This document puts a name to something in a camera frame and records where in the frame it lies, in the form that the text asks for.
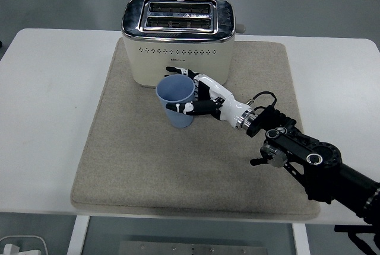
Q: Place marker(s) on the black table control panel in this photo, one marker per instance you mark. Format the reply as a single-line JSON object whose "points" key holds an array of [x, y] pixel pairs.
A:
{"points": [[341, 229]]}

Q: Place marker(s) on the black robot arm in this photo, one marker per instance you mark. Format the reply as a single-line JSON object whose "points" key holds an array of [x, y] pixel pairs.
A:
{"points": [[326, 172]]}

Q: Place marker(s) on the blue plastic cup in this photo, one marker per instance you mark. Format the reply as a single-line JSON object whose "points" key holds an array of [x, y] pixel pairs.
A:
{"points": [[178, 120]]}

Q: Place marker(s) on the beige fabric mat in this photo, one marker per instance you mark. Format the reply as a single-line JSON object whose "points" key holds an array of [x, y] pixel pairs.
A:
{"points": [[148, 163]]}

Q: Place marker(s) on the cream toaster with chrome top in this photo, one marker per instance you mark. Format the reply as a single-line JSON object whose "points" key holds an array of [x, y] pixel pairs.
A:
{"points": [[178, 59]]}

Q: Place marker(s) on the white table leg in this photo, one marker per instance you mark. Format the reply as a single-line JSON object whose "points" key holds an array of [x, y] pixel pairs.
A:
{"points": [[301, 240], [75, 237]]}

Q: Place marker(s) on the white and black hand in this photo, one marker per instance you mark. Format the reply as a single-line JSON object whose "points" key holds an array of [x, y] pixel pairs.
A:
{"points": [[231, 109]]}

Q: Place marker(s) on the white plastic box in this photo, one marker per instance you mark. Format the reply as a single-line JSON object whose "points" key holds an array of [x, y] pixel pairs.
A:
{"points": [[35, 244]]}

